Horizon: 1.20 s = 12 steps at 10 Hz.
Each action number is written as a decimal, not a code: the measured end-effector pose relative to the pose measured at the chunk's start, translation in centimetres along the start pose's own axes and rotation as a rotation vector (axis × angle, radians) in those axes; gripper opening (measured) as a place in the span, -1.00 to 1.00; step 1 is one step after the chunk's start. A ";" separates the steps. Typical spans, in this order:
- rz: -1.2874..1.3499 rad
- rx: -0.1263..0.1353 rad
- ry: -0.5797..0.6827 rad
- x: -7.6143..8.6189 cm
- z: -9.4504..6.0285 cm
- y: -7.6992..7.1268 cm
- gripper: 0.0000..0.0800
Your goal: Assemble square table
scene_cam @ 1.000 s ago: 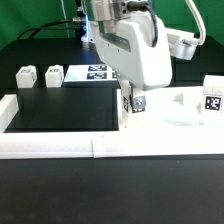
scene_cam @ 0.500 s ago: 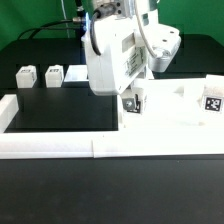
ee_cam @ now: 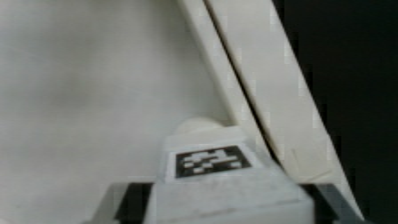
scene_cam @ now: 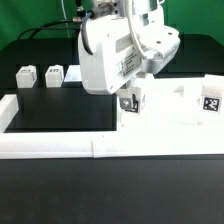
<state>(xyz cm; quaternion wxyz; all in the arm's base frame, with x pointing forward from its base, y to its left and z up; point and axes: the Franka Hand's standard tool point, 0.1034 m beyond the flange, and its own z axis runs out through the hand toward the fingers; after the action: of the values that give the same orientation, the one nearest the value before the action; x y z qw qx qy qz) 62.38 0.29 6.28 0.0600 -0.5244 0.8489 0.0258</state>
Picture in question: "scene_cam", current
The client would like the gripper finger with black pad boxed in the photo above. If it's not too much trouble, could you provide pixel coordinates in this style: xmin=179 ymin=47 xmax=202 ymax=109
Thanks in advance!
xmin=119 ymin=87 xmax=133 ymax=110

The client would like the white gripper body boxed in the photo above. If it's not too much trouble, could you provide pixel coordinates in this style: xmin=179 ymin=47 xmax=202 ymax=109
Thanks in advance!
xmin=78 ymin=16 xmax=180 ymax=95

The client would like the white square table top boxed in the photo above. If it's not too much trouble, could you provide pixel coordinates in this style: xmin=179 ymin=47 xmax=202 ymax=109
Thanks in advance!
xmin=117 ymin=74 xmax=224 ymax=129

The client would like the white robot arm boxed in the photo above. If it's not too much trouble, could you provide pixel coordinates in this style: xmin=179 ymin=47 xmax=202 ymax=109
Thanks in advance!
xmin=78 ymin=0 xmax=180 ymax=112

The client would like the white sheet with fiducial markers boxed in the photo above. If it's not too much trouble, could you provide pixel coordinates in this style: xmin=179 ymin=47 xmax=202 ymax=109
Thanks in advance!
xmin=64 ymin=65 xmax=81 ymax=82

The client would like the white U-shaped obstacle fence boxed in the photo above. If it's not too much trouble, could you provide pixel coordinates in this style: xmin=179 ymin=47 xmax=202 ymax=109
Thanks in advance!
xmin=0 ymin=94 xmax=224 ymax=159

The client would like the white camera cable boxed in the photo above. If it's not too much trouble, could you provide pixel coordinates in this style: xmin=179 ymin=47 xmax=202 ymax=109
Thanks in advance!
xmin=124 ymin=0 xmax=158 ymax=61

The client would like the black cable connector upright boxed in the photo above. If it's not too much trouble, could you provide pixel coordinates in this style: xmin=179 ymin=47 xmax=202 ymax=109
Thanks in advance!
xmin=75 ymin=0 xmax=85 ymax=18

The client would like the thin white cable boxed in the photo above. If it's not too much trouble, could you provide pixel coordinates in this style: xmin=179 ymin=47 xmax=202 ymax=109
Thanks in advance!
xmin=59 ymin=0 xmax=71 ymax=39

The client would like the black cable thick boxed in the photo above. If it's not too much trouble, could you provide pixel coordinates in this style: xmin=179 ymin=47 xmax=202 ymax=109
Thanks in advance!
xmin=17 ymin=17 xmax=82 ymax=40

